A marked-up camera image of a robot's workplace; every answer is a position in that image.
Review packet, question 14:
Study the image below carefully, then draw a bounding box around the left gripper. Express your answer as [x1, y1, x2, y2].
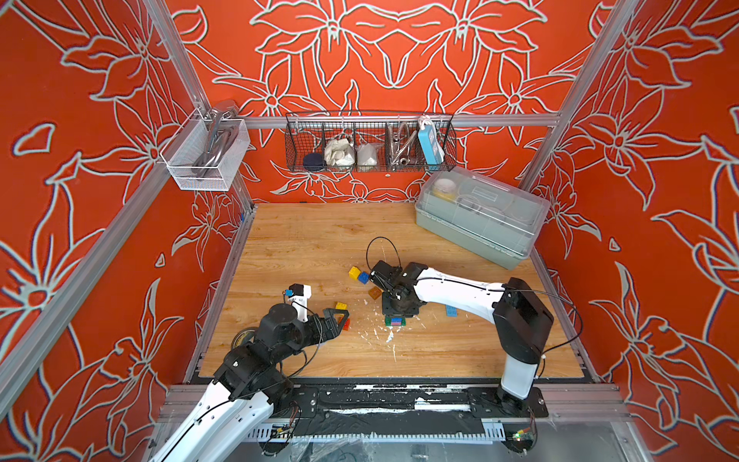
[273, 309, 349, 366]

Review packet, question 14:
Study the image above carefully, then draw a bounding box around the dark green lego plate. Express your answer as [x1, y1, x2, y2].
[385, 316, 406, 327]

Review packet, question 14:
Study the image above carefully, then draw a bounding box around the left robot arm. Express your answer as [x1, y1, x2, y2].
[152, 303, 349, 461]

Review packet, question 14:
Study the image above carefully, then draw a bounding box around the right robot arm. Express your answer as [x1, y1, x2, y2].
[369, 260, 554, 402]

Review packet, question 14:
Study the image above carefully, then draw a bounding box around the brown lego brick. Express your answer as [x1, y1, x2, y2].
[369, 287, 383, 300]

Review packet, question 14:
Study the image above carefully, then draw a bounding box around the tape roll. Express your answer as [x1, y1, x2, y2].
[231, 326, 257, 350]

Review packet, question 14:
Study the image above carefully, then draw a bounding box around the grey lidded storage box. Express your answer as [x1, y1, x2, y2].
[415, 167, 550, 270]

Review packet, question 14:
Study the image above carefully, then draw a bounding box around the light blue box in basket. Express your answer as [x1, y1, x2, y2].
[417, 115, 445, 166]

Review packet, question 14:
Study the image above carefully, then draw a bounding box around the white cloth in basket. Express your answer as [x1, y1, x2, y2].
[323, 138, 356, 169]

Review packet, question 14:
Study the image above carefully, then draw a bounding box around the clear plastic bin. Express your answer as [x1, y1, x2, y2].
[163, 100, 250, 192]

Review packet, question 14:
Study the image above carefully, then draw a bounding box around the black wire basket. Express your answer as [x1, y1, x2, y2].
[285, 110, 459, 173]

